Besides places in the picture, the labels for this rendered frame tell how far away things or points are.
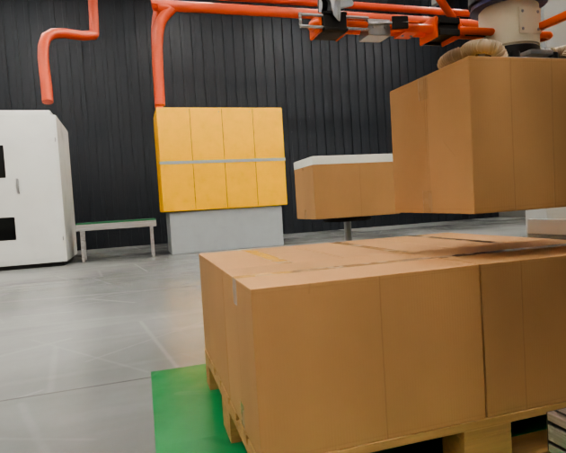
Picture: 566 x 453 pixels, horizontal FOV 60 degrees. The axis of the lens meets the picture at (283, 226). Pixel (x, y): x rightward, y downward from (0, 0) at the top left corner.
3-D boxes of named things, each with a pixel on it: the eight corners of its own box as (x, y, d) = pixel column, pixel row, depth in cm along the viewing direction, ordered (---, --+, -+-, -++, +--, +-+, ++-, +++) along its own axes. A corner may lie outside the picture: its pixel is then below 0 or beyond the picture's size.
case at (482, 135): (539, 201, 180) (535, 92, 178) (648, 199, 142) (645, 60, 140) (394, 212, 163) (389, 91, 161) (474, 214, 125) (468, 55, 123)
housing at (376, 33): (379, 43, 141) (378, 27, 141) (391, 35, 134) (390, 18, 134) (357, 42, 139) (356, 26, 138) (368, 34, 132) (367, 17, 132)
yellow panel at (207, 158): (276, 242, 974) (269, 117, 963) (290, 244, 887) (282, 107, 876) (162, 251, 908) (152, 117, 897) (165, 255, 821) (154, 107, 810)
